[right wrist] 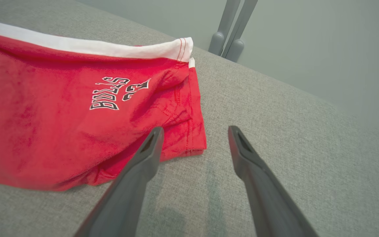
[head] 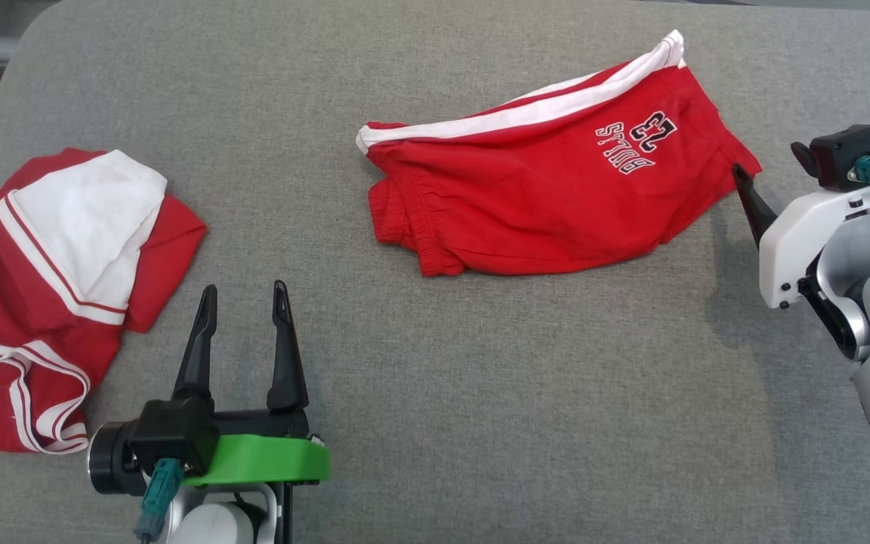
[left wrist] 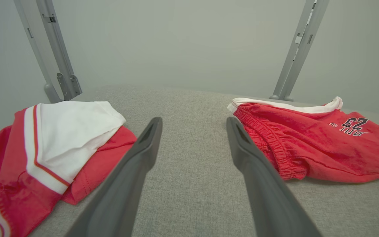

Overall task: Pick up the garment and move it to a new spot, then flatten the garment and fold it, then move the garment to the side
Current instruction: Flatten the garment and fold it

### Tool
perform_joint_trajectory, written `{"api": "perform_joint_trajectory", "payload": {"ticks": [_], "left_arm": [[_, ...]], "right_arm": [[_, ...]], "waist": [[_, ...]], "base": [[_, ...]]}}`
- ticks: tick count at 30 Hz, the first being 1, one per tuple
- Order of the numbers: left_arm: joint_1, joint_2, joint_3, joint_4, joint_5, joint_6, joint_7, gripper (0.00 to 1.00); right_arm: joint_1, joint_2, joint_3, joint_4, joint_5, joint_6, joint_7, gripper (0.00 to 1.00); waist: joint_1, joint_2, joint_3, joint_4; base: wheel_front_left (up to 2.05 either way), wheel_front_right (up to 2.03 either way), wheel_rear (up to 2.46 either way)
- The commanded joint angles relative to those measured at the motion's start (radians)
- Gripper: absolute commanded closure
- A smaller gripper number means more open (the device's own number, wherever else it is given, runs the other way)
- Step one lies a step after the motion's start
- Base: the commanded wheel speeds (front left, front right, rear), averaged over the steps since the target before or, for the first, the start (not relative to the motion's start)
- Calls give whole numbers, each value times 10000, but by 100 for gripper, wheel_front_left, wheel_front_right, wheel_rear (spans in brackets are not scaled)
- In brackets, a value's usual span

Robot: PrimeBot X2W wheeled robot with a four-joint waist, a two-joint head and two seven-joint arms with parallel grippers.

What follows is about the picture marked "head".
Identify left camera cable teal plug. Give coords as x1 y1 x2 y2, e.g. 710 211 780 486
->
133 457 184 544

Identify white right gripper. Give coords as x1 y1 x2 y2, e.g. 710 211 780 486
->
731 162 870 311

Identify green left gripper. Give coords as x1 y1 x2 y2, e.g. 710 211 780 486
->
172 280 332 488

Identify red shorts with white stripe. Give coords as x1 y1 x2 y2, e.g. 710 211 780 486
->
356 29 763 278

